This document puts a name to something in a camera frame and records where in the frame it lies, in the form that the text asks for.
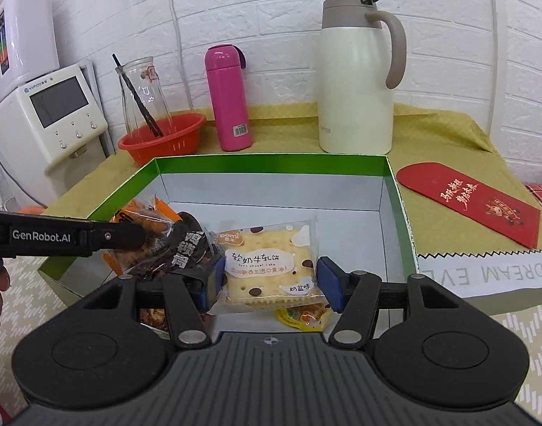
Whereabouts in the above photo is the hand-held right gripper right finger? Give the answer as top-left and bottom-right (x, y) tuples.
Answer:
(316, 256), (464, 348)

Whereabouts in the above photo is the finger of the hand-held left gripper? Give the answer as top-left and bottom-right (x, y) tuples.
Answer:
(92, 220), (148, 255)

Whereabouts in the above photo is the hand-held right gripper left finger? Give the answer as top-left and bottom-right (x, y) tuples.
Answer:
(80, 255), (229, 349)

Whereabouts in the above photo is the black snack packet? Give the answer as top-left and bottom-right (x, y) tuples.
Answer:
(129, 212), (226, 292)

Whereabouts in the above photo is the cracker packet with brown spots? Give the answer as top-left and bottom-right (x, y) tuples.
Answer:
(211, 218), (327, 314)

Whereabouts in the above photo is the green cardboard box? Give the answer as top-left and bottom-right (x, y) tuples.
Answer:
(37, 154), (420, 308)

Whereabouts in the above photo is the orange snack packet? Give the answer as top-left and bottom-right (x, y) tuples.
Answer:
(103, 195), (184, 277)

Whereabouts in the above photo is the yellow snack packet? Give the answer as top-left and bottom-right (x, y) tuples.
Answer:
(274, 302), (335, 333)

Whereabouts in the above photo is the white water dispenser with screen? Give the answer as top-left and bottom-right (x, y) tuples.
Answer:
(0, 64), (110, 207)

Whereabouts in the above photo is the red plastic basket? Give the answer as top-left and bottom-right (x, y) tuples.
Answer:
(117, 113), (208, 168)

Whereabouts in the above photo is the black stirring stick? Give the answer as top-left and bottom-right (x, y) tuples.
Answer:
(112, 54), (164, 137)

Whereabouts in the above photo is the clear glass carafe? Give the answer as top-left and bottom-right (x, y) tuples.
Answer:
(115, 56), (174, 137)

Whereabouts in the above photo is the red envelope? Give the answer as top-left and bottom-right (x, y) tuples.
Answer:
(395, 162), (542, 250)

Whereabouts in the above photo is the white printed paper strip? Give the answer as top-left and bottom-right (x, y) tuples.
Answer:
(416, 245), (542, 299)

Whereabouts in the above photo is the pink thermos bottle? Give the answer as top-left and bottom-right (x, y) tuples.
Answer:
(204, 45), (254, 153)

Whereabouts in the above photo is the olive green tablecloth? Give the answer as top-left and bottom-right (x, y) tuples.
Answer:
(44, 102), (540, 259)

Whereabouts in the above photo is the cream thermal jug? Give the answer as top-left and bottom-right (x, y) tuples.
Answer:
(317, 0), (407, 155)

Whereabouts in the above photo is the tall white water purifier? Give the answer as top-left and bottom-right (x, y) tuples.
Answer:
(0, 0), (61, 99)

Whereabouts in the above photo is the beige zigzag patterned mat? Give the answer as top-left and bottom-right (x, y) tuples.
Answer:
(0, 255), (542, 413)

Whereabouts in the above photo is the orange plaid blanket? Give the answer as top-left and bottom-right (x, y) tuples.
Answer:
(523, 183), (542, 223)

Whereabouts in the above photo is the thin white wall cable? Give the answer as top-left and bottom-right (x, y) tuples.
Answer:
(165, 0), (192, 113)

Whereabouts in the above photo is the white wall conduit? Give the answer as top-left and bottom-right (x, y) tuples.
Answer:
(484, 0), (499, 145)

